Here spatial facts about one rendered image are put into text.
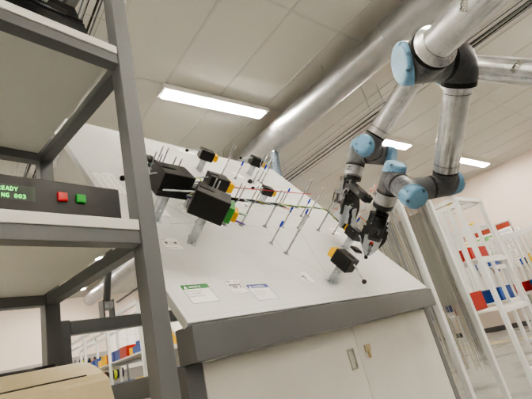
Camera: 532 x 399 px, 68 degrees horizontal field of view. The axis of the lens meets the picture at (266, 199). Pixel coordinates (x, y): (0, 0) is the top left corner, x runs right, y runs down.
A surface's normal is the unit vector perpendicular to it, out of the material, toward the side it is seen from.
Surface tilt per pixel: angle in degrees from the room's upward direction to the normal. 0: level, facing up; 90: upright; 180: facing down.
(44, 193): 90
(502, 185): 90
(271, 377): 90
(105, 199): 90
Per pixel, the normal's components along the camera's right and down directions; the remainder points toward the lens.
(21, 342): 0.58, -0.41
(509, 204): -0.78, -0.04
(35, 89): 0.23, 0.91
